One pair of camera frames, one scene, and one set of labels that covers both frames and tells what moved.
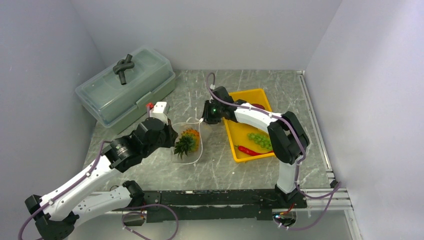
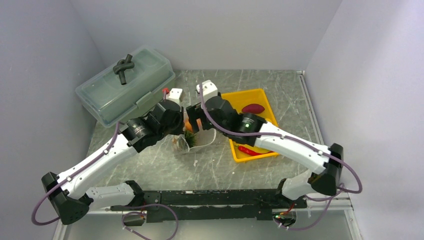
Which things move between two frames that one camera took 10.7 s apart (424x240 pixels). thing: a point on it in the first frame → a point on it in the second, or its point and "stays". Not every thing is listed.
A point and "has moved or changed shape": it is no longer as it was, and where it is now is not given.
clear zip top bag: (205, 140) has moved or changed shape
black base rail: (170, 205) stays
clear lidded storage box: (114, 105) stays
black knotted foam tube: (122, 65) stays
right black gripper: (207, 117) → (195, 112)
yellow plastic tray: (237, 133) stays
